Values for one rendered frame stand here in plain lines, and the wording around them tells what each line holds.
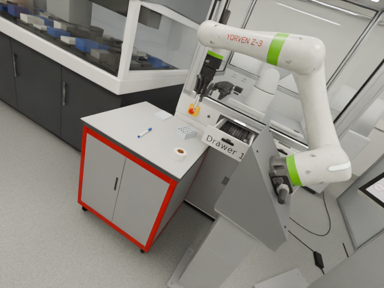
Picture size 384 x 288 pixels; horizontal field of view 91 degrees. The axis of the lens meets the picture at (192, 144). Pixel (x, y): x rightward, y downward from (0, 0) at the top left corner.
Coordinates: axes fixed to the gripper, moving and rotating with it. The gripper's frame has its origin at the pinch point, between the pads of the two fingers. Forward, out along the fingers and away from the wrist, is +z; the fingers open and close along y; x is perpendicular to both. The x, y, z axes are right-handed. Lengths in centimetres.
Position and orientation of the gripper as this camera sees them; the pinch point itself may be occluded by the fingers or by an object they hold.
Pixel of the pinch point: (198, 100)
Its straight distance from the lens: 118.7
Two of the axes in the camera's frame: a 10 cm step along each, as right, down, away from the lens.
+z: -3.4, 8.1, 4.8
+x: 6.2, -1.9, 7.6
